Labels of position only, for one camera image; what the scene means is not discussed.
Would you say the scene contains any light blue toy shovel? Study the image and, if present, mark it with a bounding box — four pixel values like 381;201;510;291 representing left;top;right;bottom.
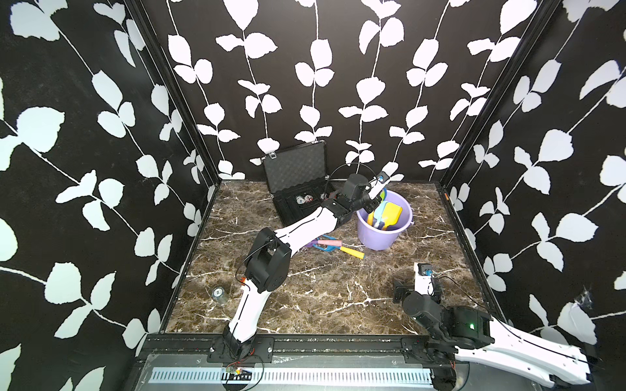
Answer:
373;200;387;229

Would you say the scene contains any black front mounting rail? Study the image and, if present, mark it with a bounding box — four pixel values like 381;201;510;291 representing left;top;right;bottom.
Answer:
139;333;453;367

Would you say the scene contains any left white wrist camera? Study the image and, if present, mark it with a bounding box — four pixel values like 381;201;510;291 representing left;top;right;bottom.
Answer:
368;161;399;200

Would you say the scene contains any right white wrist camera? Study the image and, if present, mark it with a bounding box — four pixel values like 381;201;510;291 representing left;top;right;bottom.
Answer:
414;262;435;296

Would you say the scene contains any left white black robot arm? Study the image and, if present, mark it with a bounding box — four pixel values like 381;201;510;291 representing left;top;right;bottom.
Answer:
223;171;391;357

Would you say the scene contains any small clear glass jar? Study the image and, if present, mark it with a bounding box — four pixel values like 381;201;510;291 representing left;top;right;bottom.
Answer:
211;286;229;306

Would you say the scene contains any purple plastic bucket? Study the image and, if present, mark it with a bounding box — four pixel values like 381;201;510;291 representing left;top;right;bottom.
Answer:
355;191;413;251

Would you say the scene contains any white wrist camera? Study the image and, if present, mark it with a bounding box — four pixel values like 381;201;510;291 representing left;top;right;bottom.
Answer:
368;161;399;200
414;262;435;296

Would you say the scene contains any open black foam case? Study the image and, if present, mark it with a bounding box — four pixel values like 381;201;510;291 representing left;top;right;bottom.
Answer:
262;141;336;226

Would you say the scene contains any white perforated strip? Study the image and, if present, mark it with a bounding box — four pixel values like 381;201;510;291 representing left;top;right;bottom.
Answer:
148;368;432;388

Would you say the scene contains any blue toy rake yellow handle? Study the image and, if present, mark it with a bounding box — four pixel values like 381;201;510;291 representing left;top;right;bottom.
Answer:
317;235;365;260

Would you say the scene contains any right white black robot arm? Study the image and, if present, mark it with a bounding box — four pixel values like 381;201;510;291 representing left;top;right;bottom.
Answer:
393;275;593;389

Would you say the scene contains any purple toy shovel pink handle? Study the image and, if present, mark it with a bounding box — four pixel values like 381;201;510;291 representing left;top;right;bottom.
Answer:
306;239;342;252

